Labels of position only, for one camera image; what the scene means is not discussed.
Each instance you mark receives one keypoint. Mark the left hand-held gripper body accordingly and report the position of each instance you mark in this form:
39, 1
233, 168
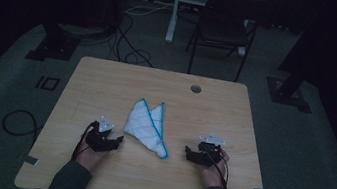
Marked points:
100, 133

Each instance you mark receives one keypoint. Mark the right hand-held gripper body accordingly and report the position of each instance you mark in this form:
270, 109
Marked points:
212, 150

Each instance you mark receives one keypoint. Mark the white cloth with blue grid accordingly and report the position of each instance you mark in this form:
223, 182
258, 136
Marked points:
143, 126

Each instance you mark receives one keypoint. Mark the person's left hand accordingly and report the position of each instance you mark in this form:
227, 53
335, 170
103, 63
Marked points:
89, 158

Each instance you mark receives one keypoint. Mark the person's right hand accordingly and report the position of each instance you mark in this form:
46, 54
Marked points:
213, 177

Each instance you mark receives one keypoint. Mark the black stand with square base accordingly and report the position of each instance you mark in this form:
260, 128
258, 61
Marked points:
55, 49
288, 92

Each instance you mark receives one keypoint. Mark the grey round stand base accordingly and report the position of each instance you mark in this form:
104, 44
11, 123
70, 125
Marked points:
81, 30

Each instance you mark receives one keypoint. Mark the black folding chair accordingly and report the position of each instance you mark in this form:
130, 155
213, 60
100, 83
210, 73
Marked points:
225, 30

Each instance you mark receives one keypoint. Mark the white metal stand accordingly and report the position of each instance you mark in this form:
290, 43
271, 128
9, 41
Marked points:
172, 24

